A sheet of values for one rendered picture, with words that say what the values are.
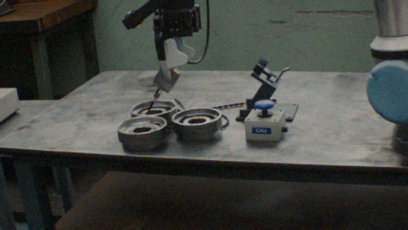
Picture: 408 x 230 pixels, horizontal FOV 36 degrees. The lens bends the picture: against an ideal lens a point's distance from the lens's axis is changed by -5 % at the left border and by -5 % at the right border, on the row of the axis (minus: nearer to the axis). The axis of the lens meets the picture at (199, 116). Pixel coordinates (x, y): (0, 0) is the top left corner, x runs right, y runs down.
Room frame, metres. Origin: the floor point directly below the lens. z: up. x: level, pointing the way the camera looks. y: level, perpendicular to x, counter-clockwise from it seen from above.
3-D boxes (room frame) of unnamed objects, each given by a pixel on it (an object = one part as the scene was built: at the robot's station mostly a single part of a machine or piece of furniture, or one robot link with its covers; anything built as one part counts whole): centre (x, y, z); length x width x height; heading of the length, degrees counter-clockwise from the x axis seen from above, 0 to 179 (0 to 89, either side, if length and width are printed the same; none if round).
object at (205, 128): (1.31, 0.01, 0.82); 0.10 x 0.10 x 0.04
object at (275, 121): (1.27, -0.14, 0.82); 0.08 x 0.07 x 0.05; 70
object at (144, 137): (1.29, 0.12, 0.82); 0.10 x 0.10 x 0.04
